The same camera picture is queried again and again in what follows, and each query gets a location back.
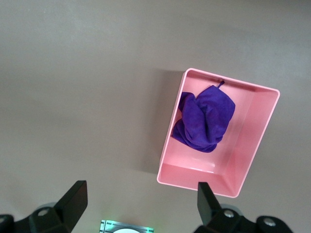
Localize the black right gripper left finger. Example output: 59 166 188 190
28 180 88 233

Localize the pink plastic bin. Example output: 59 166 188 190
156 67 281 200

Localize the purple microfibre cloth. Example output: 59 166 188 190
171 80 237 154

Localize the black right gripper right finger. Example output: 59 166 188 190
195 182 245 233

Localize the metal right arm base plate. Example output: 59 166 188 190
100 219 156 233

